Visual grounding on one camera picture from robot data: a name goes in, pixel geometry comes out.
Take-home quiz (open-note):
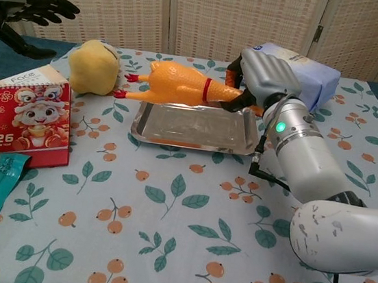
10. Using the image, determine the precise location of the red 2026 desk calendar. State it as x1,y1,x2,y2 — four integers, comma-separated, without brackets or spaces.
0,73,79,173

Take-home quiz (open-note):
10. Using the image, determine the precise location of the floral print tablecloth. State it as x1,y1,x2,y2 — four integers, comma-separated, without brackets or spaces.
0,32,378,283

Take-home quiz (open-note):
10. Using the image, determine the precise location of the yellow plush toy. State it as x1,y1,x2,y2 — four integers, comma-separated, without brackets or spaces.
65,36,123,98

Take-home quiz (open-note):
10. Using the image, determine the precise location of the rectangular steel tray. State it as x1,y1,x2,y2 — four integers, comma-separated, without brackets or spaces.
129,93,261,157

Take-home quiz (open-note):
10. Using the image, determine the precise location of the yellow rubber chicken toy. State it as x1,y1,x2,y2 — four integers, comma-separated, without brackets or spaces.
112,54,269,119

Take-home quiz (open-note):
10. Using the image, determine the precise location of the bamboo folding screen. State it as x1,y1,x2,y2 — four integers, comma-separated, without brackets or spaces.
0,0,378,82

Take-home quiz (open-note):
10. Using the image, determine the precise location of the beige Face box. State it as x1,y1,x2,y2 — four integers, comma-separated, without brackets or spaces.
0,58,70,97

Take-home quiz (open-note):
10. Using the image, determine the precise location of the blue white tissue pack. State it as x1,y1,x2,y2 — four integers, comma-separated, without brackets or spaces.
243,40,345,115

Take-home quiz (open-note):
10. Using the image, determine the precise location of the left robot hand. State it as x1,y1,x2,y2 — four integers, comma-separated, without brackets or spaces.
0,0,82,65

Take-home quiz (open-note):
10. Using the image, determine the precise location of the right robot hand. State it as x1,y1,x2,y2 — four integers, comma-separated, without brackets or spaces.
220,46,306,122

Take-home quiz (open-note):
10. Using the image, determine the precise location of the metal screen hinge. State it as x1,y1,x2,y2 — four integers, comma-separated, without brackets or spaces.
313,24,325,45

